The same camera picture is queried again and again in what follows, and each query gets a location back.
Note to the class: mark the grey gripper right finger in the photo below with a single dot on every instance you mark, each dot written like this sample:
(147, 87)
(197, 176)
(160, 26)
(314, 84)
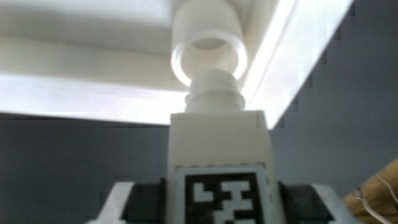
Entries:
(312, 205)

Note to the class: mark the white table leg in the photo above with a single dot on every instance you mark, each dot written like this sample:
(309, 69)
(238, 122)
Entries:
(222, 189)

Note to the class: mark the white square table top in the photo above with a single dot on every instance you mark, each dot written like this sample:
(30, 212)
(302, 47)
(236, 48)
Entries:
(99, 56)

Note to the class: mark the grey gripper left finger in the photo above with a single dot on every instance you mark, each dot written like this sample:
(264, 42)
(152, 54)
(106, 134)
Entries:
(133, 204)

